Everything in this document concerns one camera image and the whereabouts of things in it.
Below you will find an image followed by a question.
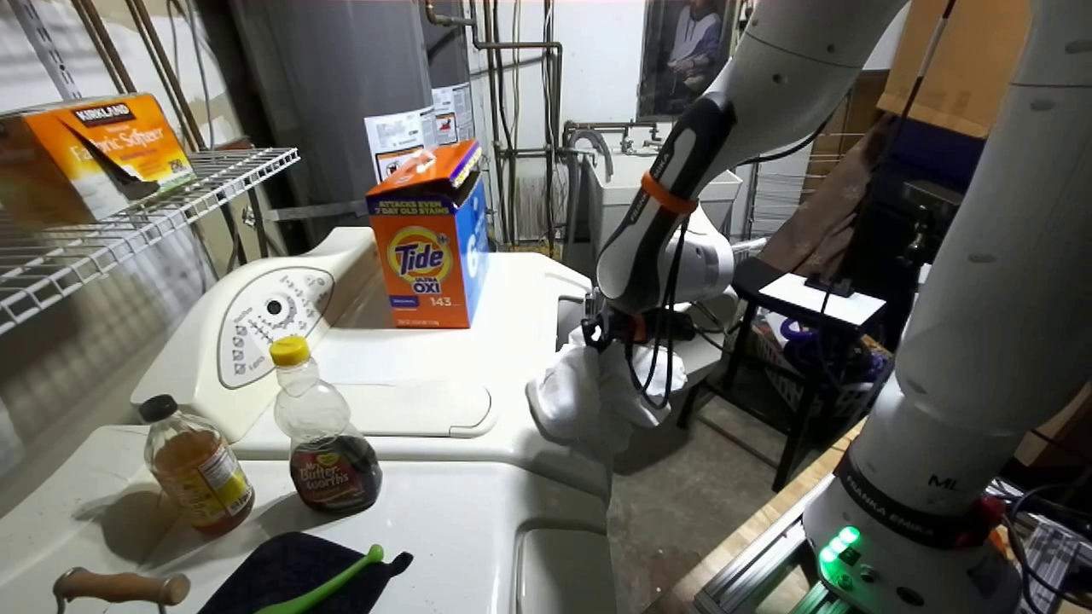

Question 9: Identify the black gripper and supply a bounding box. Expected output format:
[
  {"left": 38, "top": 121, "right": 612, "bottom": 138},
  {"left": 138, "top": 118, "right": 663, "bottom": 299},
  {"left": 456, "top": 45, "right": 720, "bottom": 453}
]
[{"left": 578, "top": 291, "right": 653, "bottom": 353}]

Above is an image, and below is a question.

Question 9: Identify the green robot base light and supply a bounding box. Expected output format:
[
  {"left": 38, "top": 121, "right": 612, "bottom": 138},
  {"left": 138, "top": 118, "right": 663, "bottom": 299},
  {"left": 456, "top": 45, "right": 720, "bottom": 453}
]
[{"left": 814, "top": 523, "right": 874, "bottom": 592}]

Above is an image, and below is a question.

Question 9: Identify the white washing machine door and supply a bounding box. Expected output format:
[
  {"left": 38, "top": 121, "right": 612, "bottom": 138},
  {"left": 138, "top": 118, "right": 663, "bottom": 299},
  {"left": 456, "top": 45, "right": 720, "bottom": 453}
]
[{"left": 592, "top": 235, "right": 770, "bottom": 475}]

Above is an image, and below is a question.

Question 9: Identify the white washing machine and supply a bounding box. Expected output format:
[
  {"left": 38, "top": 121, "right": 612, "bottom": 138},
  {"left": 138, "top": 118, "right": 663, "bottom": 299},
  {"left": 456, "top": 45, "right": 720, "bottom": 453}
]
[{"left": 129, "top": 220, "right": 612, "bottom": 496}]

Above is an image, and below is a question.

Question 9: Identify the black stand white top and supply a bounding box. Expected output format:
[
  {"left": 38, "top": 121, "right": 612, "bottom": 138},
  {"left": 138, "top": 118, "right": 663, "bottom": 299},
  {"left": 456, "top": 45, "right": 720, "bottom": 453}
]
[{"left": 728, "top": 251, "right": 891, "bottom": 490}]

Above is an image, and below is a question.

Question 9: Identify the white utility sink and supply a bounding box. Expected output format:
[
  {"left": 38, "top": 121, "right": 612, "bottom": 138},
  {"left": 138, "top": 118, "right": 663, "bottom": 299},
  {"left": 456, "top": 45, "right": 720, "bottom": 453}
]
[{"left": 561, "top": 117, "right": 747, "bottom": 249}]

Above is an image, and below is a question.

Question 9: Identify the grey metal pipe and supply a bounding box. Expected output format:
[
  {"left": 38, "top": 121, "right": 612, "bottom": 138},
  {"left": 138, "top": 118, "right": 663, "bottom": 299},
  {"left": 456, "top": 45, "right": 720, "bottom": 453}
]
[{"left": 464, "top": 38, "right": 569, "bottom": 249}]

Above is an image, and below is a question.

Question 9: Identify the orange blue Tide detergent box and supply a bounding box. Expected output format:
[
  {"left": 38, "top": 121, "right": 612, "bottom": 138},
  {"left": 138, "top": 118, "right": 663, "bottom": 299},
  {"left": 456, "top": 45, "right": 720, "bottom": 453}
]
[{"left": 363, "top": 137, "right": 494, "bottom": 334}]

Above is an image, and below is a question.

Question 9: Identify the white dryer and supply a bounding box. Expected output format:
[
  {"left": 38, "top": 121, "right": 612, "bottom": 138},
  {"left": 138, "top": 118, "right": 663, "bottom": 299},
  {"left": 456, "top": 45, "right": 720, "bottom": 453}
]
[{"left": 0, "top": 423, "right": 623, "bottom": 614}]

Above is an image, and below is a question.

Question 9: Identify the small open cardboard box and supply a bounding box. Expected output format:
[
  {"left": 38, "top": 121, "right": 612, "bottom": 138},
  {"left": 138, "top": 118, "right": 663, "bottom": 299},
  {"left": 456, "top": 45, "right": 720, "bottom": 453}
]
[{"left": 814, "top": 68, "right": 895, "bottom": 158}]

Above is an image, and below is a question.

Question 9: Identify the yellow cap syrup bottle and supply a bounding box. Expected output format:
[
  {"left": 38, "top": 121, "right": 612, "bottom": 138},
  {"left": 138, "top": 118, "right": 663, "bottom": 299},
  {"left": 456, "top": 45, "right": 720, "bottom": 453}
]
[{"left": 265, "top": 334, "right": 385, "bottom": 518}]

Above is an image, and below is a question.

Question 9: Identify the green brush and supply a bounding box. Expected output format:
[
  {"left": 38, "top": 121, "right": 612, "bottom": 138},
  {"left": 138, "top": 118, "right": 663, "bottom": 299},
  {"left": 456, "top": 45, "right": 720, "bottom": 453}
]
[{"left": 254, "top": 542, "right": 389, "bottom": 614}]

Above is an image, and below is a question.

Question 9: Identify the black cap vinegar bottle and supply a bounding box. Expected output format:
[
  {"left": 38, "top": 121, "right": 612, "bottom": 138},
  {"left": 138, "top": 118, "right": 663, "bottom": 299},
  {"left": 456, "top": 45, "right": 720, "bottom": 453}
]
[{"left": 138, "top": 392, "right": 258, "bottom": 537}]

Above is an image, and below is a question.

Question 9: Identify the large cardboard box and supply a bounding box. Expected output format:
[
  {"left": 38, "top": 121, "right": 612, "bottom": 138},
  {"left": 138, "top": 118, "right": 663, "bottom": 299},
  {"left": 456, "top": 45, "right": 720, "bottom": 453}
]
[{"left": 878, "top": 0, "right": 1033, "bottom": 142}]

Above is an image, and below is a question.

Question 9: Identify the orange fabric softener box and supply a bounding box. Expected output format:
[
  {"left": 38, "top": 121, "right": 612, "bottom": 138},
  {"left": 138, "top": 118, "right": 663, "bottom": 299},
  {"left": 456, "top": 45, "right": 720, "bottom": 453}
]
[{"left": 0, "top": 93, "right": 197, "bottom": 226}]

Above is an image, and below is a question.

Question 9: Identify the aluminium frame rail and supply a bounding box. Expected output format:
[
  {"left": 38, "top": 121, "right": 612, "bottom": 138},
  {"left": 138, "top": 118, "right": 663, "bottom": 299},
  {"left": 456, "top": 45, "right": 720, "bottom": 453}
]
[{"left": 692, "top": 507, "right": 826, "bottom": 614}]

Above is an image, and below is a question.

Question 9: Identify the dark wall poster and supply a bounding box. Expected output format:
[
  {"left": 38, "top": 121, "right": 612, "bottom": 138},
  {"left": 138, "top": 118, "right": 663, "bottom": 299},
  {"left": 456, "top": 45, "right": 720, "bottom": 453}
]
[{"left": 638, "top": 0, "right": 738, "bottom": 117}]

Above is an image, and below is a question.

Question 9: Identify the tangled cable bundle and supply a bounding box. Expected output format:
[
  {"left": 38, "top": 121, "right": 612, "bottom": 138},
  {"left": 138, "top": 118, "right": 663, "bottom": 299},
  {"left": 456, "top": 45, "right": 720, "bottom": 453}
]
[{"left": 1000, "top": 487, "right": 1092, "bottom": 614}]

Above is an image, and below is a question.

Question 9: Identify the white wire shelf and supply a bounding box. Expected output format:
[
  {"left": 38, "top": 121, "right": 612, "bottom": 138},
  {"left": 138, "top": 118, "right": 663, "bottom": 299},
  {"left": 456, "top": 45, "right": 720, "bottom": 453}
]
[{"left": 0, "top": 142, "right": 303, "bottom": 337}]

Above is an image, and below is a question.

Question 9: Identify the wooden handle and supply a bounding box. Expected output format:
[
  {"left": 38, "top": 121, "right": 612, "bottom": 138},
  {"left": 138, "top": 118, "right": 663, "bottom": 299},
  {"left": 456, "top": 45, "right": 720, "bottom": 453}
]
[{"left": 51, "top": 561, "right": 196, "bottom": 610}]

